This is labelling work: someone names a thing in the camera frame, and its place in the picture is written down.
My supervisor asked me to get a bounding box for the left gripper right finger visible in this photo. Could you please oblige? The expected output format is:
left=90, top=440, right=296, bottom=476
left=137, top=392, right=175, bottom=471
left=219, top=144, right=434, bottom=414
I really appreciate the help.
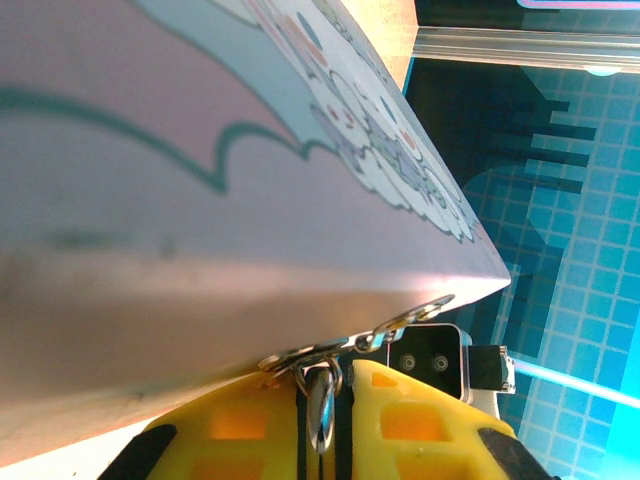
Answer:
left=333, top=359, right=556, bottom=480

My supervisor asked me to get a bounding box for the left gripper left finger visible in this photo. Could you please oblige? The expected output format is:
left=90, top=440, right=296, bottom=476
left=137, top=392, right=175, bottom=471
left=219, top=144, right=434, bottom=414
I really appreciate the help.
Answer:
left=97, top=372, right=307, bottom=480

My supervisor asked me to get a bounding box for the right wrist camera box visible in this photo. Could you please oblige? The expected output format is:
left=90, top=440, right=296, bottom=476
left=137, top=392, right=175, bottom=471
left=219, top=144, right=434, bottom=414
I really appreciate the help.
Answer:
left=387, top=323, right=517, bottom=419

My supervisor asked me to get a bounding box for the aluminium frame post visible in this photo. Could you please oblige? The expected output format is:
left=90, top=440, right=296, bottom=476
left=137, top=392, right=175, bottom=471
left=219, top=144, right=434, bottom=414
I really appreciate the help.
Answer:
left=414, top=27, right=640, bottom=71

